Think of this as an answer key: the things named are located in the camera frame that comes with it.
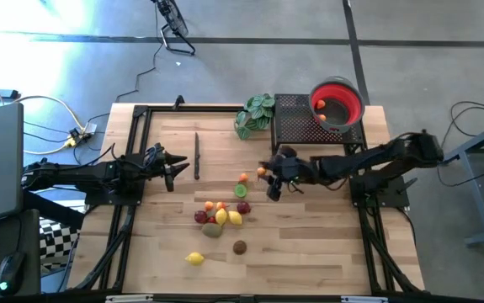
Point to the black desk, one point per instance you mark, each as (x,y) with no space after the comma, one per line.
(31,235)

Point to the red collapsible colander grey rim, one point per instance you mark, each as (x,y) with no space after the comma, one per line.
(353,101)

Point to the small black camera mount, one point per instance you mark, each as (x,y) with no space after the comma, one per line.
(179,102)

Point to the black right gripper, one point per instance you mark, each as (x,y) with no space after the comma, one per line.
(290,170)

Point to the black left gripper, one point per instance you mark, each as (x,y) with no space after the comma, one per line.
(157,168)

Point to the black floor fan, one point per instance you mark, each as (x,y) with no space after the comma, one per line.
(176,21)

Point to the brown toy kiwi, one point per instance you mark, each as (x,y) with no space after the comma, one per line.
(239,247)

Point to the black aluminium rig frame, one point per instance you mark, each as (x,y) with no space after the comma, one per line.
(166,108)

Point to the black computer mouse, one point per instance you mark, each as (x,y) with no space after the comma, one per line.
(10,271)

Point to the red toy strawberry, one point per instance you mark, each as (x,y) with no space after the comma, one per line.
(212,219)

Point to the artificial striped green leaf plant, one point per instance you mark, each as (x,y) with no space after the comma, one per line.
(256,111)

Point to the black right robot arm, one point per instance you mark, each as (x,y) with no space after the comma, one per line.
(372,160)

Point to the white bracket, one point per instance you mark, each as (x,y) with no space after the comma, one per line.
(128,299)
(363,299)

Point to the small orange toy pear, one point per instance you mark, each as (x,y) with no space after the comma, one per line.
(320,104)
(243,177)
(261,171)
(209,205)
(221,205)
(322,117)

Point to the yellow toy lemon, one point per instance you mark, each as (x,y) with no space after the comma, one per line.
(235,217)
(221,216)
(194,258)

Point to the black white checkered mat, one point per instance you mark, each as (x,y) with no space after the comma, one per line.
(56,244)

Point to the green toy mango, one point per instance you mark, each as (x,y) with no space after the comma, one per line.
(211,230)

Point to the grey power strip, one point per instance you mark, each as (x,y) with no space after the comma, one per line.
(88,128)

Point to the dark red toy apple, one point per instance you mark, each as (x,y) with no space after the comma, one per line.
(243,207)
(200,216)

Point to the black perforated metal shelf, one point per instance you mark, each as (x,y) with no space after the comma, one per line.
(292,130)

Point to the green toy kiwi half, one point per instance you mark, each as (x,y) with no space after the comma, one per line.
(240,190)

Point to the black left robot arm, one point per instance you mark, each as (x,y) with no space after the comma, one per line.
(77,172)

